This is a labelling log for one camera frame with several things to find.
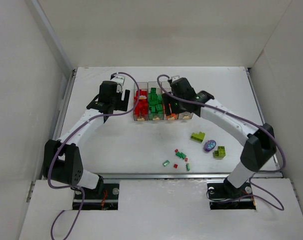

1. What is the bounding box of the tall green lego stack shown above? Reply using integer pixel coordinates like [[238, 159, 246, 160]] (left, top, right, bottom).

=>
[[150, 87, 157, 94]]

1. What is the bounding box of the red flower lego piece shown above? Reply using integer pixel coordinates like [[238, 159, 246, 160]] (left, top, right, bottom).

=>
[[134, 90, 148, 102]]

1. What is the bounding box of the lime green stepped brick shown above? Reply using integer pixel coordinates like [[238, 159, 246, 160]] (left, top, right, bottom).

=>
[[190, 131, 206, 143]]

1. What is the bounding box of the purple flower lego piece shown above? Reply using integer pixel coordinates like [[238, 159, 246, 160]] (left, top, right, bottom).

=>
[[203, 139, 217, 152]]

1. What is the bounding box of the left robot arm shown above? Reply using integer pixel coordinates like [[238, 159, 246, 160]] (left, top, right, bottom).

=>
[[42, 75, 130, 191]]

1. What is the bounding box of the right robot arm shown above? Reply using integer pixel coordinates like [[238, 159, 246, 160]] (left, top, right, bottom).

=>
[[163, 77, 277, 194]]

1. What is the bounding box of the clear container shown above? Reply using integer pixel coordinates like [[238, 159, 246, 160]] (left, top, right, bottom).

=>
[[133, 82, 149, 121], [147, 81, 164, 121], [174, 80, 194, 121], [161, 81, 178, 121]]

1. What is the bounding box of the small green lego plate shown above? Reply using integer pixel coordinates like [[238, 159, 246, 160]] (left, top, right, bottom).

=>
[[162, 160, 170, 167]]

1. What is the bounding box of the lime green lego brick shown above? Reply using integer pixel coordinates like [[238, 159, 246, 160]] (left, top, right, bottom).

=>
[[213, 146, 226, 159]]

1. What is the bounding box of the small green lego brick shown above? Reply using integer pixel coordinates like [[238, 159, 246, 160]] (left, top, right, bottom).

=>
[[186, 163, 191, 172]]

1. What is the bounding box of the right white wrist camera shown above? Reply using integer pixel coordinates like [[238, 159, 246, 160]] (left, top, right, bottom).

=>
[[167, 75, 180, 84]]

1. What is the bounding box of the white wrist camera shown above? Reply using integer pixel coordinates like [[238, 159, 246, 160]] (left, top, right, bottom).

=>
[[110, 73, 126, 87], [167, 75, 180, 84]]

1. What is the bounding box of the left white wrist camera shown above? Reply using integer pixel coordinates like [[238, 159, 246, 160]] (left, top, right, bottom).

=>
[[110, 73, 126, 87]]

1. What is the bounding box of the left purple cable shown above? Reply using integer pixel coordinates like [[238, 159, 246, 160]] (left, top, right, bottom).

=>
[[46, 71, 143, 240]]

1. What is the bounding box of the purple cable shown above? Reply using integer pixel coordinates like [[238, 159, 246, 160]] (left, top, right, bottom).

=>
[[46, 71, 143, 240], [156, 74, 287, 211]]

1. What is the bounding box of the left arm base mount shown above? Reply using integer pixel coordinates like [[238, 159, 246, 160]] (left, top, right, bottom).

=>
[[81, 182, 120, 211]]

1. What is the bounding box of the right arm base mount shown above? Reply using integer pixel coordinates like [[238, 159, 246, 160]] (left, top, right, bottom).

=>
[[206, 182, 256, 210]]

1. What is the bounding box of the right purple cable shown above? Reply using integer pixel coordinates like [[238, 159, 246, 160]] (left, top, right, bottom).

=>
[[156, 74, 287, 211]]

